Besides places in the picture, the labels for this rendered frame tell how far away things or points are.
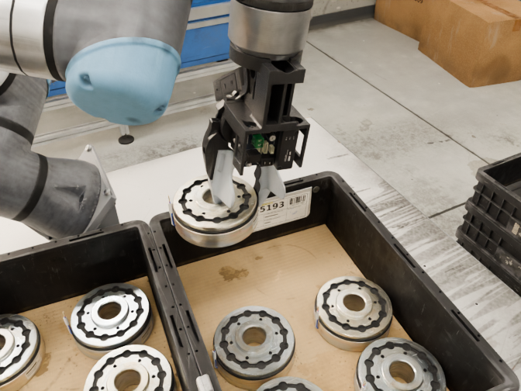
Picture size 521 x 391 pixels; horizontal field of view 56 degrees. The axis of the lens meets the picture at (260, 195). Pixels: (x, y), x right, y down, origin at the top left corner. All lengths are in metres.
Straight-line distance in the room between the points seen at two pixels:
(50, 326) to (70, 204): 0.21
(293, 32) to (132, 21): 0.15
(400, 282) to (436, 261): 0.33
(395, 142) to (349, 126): 0.27
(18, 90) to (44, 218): 0.20
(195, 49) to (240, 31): 2.08
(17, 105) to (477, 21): 2.74
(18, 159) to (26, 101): 0.09
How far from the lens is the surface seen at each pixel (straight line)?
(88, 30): 0.38
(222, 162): 0.55
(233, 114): 0.49
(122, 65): 0.35
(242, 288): 0.73
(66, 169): 0.86
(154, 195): 1.11
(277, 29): 0.45
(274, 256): 0.77
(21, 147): 0.84
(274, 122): 0.48
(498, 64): 3.33
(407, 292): 0.67
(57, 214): 0.85
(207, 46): 2.56
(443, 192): 2.35
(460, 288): 0.97
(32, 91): 0.87
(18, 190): 0.83
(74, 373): 0.69
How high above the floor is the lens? 1.39
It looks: 40 degrees down
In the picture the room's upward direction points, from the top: straight up
